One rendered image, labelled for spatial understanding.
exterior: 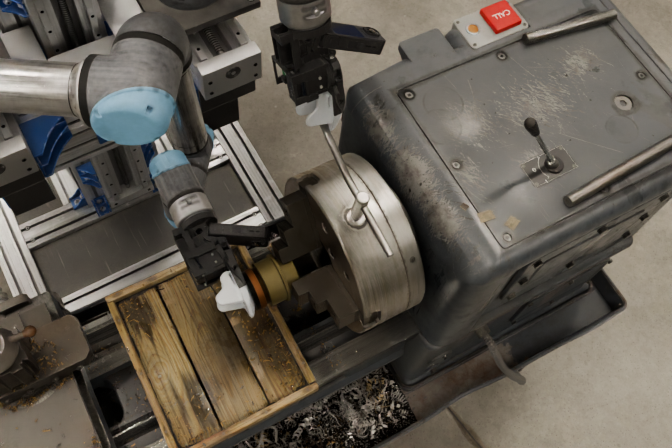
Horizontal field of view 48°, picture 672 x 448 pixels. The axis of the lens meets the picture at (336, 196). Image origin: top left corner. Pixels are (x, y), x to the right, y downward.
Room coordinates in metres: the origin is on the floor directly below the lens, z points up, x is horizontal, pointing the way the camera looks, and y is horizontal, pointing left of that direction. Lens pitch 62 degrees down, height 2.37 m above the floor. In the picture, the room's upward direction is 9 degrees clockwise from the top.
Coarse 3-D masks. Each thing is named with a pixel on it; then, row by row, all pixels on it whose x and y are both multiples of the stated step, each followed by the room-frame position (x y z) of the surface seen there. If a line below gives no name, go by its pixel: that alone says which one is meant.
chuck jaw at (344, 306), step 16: (320, 272) 0.50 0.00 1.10; (304, 288) 0.47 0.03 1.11; (320, 288) 0.47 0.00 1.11; (336, 288) 0.48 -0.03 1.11; (320, 304) 0.44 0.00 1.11; (336, 304) 0.45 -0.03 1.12; (352, 304) 0.45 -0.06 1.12; (336, 320) 0.42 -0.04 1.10; (352, 320) 0.43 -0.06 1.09; (368, 320) 0.43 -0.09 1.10
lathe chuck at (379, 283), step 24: (312, 168) 0.68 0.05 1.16; (336, 168) 0.66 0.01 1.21; (288, 192) 0.66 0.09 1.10; (312, 192) 0.60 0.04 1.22; (336, 192) 0.60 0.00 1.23; (336, 216) 0.55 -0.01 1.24; (384, 216) 0.57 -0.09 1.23; (336, 240) 0.52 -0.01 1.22; (360, 240) 0.52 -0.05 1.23; (336, 264) 0.51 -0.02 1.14; (360, 264) 0.49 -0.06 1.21; (384, 264) 0.50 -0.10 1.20; (360, 288) 0.45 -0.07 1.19; (384, 288) 0.47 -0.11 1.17; (408, 288) 0.49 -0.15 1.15; (384, 312) 0.45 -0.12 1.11
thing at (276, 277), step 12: (264, 264) 0.50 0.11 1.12; (276, 264) 0.50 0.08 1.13; (288, 264) 0.51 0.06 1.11; (252, 276) 0.47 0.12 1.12; (264, 276) 0.47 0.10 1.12; (276, 276) 0.48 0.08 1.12; (288, 276) 0.49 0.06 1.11; (252, 288) 0.45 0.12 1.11; (264, 288) 0.46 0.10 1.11; (276, 288) 0.46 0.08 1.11; (288, 288) 0.46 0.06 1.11; (264, 300) 0.44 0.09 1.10; (276, 300) 0.44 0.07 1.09; (288, 300) 0.45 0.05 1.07
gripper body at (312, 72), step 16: (272, 32) 0.69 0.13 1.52; (288, 32) 0.68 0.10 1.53; (304, 32) 0.68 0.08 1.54; (320, 32) 0.69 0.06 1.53; (288, 48) 0.68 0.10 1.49; (304, 48) 0.69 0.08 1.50; (320, 48) 0.70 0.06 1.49; (288, 64) 0.67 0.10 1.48; (304, 64) 0.67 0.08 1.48; (320, 64) 0.68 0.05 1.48; (336, 64) 0.69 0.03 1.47; (288, 80) 0.65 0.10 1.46; (304, 80) 0.65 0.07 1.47; (320, 80) 0.67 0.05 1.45; (304, 96) 0.64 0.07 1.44
